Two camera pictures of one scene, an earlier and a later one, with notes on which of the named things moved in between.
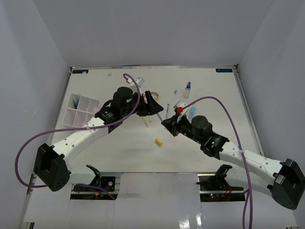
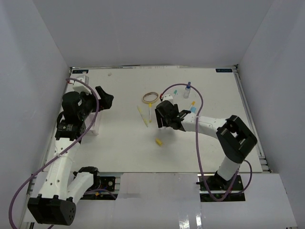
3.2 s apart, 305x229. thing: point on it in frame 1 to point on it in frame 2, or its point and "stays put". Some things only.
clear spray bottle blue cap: [187, 90] stays put
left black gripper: [151, 108] to [108, 98]
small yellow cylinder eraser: [158, 141] stays put
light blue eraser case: [193, 109] stays put
